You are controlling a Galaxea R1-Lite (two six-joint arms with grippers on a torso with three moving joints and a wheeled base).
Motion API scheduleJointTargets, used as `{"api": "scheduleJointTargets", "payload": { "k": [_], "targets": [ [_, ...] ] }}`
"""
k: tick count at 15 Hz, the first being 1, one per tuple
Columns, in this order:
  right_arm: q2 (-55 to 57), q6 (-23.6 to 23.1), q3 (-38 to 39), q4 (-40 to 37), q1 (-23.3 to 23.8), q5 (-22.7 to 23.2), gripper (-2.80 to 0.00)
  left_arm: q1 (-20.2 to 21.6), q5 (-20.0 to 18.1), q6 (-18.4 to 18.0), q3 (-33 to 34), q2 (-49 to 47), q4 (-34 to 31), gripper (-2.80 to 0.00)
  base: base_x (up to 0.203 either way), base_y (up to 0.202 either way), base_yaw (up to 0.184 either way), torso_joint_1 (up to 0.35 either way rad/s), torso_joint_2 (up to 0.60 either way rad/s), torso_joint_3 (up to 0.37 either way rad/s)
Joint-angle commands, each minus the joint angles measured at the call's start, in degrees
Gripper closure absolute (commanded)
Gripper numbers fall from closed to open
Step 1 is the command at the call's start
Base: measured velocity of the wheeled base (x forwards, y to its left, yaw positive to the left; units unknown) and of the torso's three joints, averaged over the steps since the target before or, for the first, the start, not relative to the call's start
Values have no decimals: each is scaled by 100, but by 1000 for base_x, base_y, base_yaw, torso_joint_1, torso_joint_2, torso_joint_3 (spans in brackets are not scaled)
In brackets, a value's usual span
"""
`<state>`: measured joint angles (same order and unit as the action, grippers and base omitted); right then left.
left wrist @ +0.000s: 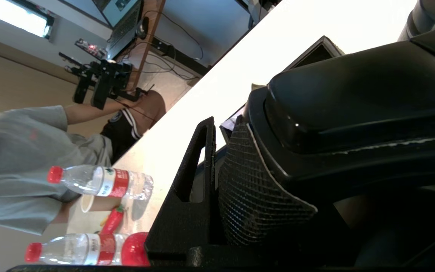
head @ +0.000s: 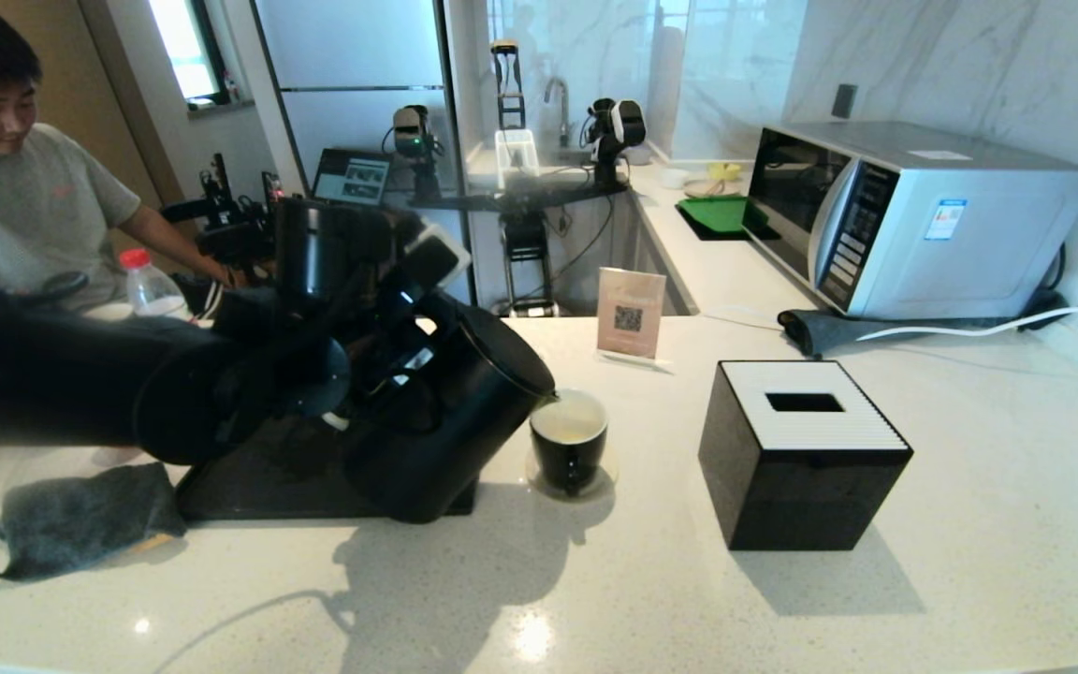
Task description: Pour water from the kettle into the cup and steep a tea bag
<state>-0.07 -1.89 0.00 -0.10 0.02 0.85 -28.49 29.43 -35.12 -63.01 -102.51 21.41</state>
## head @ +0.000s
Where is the black background robot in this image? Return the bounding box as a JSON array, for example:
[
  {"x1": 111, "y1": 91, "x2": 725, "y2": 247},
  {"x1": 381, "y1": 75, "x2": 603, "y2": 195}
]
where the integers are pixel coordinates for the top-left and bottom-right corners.
[{"x1": 385, "y1": 39, "x2": 649, "y2": 319}]

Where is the grey orange microfiber cloth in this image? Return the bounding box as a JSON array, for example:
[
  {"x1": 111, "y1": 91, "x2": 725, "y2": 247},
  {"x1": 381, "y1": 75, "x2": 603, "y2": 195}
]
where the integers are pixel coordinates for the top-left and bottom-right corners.
[{"x1": 0, "y1": 462, "x2": 190, "y2": 582}]

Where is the person in grey shirt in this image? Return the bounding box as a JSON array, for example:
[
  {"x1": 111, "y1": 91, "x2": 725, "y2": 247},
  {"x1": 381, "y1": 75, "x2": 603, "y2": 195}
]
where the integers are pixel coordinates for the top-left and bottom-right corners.
[{"x1": 0, "y1": 0, "x2": 245, "y2": 315}]

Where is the grey refrigerator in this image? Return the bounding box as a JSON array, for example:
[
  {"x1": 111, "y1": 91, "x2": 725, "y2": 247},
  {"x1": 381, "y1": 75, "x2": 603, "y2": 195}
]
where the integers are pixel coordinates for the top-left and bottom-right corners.
[{"x1": 254, "y1": 0, "x2": 476, "y2": 319}]

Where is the red label water bottle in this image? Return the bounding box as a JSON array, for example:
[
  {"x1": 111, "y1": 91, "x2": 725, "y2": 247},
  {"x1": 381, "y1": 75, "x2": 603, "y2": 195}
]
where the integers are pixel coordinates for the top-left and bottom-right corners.
[{"x1": 120, "y1": 248, "x2": 195, "y2": 320}]

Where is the black camera rig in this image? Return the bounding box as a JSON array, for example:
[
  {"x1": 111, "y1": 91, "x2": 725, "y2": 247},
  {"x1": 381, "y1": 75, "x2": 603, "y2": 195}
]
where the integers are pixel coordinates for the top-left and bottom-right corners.
[{"x1": 162, "y1": 154, "x2": 284, "y2": 269}]

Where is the black serving tray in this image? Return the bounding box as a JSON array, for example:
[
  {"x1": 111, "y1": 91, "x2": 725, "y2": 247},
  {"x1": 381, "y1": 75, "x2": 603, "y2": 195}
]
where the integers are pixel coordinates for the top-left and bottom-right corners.
[{"x1": 174, "y1": 412, "x2": 479, "y2": 522}]

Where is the open laptop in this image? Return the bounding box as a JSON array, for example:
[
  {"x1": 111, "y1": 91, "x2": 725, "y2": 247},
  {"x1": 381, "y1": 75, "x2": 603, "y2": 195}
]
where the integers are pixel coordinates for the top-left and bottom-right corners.
[{"x1": 313, "y1": 150, "x2": 393, "y2": 209}]

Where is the green tray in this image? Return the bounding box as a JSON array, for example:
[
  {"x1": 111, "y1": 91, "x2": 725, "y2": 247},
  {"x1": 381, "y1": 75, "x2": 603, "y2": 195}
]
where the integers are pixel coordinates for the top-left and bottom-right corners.
[{"x1": 677, "y1": 197, "x2": 772, "y2": 242}]

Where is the thick white cable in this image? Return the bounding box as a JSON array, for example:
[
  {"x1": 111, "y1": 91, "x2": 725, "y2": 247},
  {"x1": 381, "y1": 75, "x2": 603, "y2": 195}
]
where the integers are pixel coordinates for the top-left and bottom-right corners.
[{"x1": 852, "y1": 292, "x2": 1078, "y2": 343}]

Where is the dark grey cloth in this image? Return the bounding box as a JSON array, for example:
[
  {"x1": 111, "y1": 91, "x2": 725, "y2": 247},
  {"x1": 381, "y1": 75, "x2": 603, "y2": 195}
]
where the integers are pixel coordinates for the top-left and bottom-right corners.
[{"x1": 776, "y1": 307, "x2": 1069, "y2": 359}]

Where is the black electric kettle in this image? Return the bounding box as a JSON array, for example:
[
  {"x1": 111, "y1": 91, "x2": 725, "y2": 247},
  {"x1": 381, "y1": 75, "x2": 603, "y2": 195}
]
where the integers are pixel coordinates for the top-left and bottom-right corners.
[{"x1": 342, "y1": 290, "x2": 559, "y2": 525}]

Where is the black tissue box white top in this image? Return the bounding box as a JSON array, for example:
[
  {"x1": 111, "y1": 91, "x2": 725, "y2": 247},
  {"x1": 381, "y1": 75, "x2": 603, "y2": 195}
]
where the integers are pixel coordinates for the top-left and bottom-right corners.
[{"x1": 698, "y1": 360, "x2": 914, "y2": 551}]

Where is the QR code sign stand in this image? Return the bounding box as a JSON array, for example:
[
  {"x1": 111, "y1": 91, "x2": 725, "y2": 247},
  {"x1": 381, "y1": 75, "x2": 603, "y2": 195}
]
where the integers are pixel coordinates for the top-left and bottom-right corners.
[{"x1": 595, "y1": 268, "x2": 674, "y2": 374}]

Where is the window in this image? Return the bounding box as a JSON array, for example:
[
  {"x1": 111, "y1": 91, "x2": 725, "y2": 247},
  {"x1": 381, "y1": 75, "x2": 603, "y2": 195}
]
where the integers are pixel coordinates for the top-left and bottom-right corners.
[{"x1": 148, "y1": 0, "x2": 233, "y2": 111}]

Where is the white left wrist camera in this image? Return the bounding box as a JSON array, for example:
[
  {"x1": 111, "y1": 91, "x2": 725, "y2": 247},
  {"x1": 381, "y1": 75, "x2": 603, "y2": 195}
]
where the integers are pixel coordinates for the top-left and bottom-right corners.
[{"x1": 397, "y1": 223, "x2": 473, "y2": 302}]

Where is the silver microwave oven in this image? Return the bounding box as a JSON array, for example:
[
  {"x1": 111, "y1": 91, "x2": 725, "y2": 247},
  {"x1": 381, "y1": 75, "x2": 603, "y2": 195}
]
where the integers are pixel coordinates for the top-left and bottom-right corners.
[{"x1": 745, "y1": 122, "x2": 1078, "y2": 321}]

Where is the black mug white inside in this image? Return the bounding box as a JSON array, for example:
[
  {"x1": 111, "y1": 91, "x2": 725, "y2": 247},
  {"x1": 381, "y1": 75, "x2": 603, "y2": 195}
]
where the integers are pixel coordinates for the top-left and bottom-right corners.
[{"x1": 530, "y1": 388, "x2": 610, "y2": 495}]

